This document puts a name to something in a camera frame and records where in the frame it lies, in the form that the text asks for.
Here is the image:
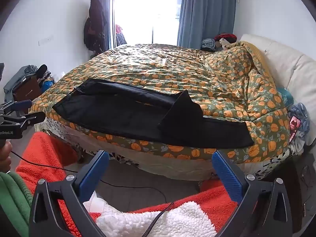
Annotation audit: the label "blue curtain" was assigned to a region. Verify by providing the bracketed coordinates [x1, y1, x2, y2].
[178, 0, 238, 53]

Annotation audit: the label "cream padded headboard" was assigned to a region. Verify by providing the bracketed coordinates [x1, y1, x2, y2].
[239, 34, 316, 147]

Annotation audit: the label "orange fleece robe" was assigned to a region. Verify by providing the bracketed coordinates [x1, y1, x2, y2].
[15, 131, 239, 237]

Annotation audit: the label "person's left forearm green sleeve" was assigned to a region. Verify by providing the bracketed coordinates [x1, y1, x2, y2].
[0, 171, 34, 237]

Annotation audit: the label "blue denim clothes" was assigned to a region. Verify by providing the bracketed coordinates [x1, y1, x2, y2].
[288, 102, 310, 140]

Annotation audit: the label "grey cloth pile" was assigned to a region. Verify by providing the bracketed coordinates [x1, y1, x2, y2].
[3, 65, 38, 95]

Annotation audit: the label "blue bag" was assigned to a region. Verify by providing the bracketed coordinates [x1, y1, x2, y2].
[40, 78, 55, 93]

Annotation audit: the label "person's left hand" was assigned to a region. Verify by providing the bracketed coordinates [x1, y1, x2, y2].
[0, 140, 13, 174]

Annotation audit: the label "teal cloth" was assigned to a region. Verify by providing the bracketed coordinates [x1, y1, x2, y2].
[276, 87, 295, 107]

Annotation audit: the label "grey sheer curtain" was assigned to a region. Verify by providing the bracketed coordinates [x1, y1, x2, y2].
[96, 0, 114, 50]

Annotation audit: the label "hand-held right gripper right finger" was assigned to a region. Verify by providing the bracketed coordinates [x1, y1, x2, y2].
[212, 150, 293, 237]

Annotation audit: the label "white fleece lining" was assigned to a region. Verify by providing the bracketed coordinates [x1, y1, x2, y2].
[83, 191, 218, 237]

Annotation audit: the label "bed with leaf-print sheet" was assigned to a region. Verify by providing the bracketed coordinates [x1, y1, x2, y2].
[35, 117, 300, 181]

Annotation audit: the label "black cable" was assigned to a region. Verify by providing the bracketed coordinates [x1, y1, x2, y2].
[99, 178, 169, 203]
[143, 202, 175, 237]
[9, 150, 78, 173]

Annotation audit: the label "glass balcony door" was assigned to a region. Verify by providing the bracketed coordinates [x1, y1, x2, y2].
[111, 0, 184, 49]

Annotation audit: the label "dark blue clothes pile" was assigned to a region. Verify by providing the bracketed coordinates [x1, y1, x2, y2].
[200, 38, 218, 53]

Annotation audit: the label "orange floral green quilt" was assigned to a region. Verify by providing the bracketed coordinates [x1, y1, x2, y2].
[30, 41, 297, 165]

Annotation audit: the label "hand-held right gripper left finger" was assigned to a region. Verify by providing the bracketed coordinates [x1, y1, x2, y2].
[29, 150, 109, 237]

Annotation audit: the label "dark coats on rack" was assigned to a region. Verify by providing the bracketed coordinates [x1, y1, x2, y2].
[83, 0, 108, 55]

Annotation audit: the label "black pants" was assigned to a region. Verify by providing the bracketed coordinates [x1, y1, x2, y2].
[52, 78, 255, 149]

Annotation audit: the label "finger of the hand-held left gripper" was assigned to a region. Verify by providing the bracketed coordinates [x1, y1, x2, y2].
[0, 100, 33, 116]
[2, 112, 46, 128]

